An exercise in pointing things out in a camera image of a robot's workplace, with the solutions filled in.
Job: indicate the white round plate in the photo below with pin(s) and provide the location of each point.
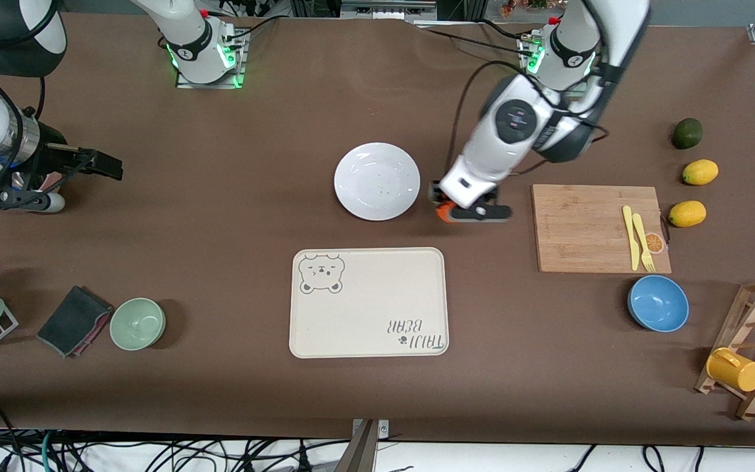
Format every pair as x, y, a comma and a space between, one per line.
377, 181

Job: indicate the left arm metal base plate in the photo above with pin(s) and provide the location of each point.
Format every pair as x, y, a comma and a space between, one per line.
527, 46

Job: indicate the silver metal bracket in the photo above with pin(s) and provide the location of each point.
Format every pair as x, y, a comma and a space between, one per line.
383, 429

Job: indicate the dark green avocado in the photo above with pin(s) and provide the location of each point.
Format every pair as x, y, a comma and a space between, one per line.
687, 133

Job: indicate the orange mandarin fruit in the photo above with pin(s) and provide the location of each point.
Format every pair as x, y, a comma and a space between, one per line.
444, 213

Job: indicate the orange slice decoration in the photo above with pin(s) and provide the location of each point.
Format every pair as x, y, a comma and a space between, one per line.
656, 244

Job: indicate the yellow mug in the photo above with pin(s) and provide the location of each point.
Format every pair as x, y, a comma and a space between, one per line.
738, 372

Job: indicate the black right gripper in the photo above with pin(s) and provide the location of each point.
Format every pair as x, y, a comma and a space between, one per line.
54, 157

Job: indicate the aluminium frame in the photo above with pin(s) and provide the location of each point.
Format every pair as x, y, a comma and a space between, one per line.
387, 8

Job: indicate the dark grey folded cloth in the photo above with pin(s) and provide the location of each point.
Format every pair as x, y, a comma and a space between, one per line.
71, 318

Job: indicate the yellow lemon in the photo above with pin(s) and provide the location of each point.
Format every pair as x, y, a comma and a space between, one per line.
700, 172
687, 214

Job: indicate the pale green bowl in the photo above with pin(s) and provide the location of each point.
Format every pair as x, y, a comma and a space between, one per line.
137, 324

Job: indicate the dark metal pole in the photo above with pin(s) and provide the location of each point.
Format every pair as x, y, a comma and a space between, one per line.
361, 452

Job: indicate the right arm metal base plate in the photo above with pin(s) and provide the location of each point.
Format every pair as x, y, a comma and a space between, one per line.
210, 85

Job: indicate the yellow plastic knife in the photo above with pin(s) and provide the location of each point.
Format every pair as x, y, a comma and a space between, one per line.
630, 236

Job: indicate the wooden cutting board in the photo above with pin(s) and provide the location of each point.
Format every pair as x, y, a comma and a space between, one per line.
580, 229

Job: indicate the pink plate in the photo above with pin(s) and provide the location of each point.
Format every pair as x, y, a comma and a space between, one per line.
53, 180

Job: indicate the blue bowl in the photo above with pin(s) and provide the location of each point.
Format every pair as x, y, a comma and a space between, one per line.
658, 303

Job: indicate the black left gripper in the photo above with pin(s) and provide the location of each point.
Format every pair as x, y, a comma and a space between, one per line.
438, 195

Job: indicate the beige bear print tray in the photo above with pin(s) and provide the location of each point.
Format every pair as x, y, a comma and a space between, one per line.
377, 308

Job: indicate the yellow plastic fork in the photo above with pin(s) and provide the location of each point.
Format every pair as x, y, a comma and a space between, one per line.
641, 236

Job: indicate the pink folded cloth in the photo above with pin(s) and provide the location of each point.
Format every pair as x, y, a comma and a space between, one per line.
99, 329

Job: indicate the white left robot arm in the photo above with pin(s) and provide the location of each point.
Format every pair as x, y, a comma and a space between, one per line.
482, 157

